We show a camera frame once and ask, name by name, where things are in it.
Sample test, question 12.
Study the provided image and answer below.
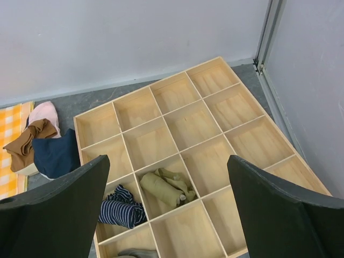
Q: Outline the cream underwear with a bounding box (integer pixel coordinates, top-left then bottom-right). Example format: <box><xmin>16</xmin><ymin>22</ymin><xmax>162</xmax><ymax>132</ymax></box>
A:
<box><xmin>16</xmin><ymin>163</ymin><xmax>39</xmax><ymax>176</ymax></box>

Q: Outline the grey rolled underwear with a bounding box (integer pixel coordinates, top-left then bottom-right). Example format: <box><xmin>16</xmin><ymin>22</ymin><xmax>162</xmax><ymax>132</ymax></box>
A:
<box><xmin>118</xmin><ymin>248</ymin><xmax>159</xmax><ymax>258</ymax></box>

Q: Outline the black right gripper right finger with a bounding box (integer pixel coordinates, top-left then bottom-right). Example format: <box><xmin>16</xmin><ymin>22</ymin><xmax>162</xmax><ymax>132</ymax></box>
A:
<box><xmin>227</xmin><ymin>155</ymin><xmax>343</xmax><ymax>257</ymax></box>

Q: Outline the yellow checkered cloth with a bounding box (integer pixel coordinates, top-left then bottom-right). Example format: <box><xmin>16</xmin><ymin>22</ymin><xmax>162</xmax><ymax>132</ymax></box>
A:
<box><xmin>1</xmin><ymin>102</ymin><xmax>34</xmax><ymax>199</ymax></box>

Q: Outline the pink underwear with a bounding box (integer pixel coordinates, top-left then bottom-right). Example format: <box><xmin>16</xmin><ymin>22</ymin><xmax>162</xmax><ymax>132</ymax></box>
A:
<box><xmin>26</xmin><ymin>101</ymin><xmax>61</xmax><ymax>138</ymax></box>

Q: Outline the brown underwear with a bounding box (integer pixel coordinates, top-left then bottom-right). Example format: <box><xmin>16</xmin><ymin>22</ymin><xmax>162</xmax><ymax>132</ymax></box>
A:
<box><xmin>3</xmin><ymin>119</ymin><xmax>57</xmax><ymax>173</ymax></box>

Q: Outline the olive green rolled underwear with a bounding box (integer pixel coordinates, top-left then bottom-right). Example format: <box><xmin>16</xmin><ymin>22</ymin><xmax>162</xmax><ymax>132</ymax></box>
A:
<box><xmin>140</xmin><ymin>168</ymin><xmax>196</xmax><ymax>208</ymax></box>

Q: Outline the wooden compartment tray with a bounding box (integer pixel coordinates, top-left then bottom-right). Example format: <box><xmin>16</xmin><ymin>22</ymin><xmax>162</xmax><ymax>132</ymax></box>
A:
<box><xmin>74</xmin><ymin>57</ymin><xmax>328</xmax><ymax>257</ymax></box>

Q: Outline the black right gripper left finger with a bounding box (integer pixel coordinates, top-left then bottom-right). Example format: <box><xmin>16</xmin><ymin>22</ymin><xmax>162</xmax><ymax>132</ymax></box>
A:
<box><xmin>1</xmin><ymin>155</ymin><xmax>110</xmax><ymax>257</ymax></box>

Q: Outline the navy blue white-trimmed underwear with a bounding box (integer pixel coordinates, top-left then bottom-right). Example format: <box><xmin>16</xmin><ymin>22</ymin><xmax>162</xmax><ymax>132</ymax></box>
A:
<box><xmin>32</xmin><ymin>128</ymin><xmax>81</xmax><ymax>180</ymax></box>

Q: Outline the aluminium frame post right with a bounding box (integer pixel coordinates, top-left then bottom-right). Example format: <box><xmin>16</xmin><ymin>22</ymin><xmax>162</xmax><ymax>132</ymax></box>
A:
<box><xmin>253</xmin><ymin>1</ymin><xmax>305</xmax><ymax>157</ymax></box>

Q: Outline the navy striped rolled underwear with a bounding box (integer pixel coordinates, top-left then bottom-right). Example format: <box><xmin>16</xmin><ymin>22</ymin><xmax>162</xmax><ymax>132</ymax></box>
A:
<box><xmin>98</xmin><ymin>184</ymin><xmax>147</xmax><ymax>229</ymax></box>

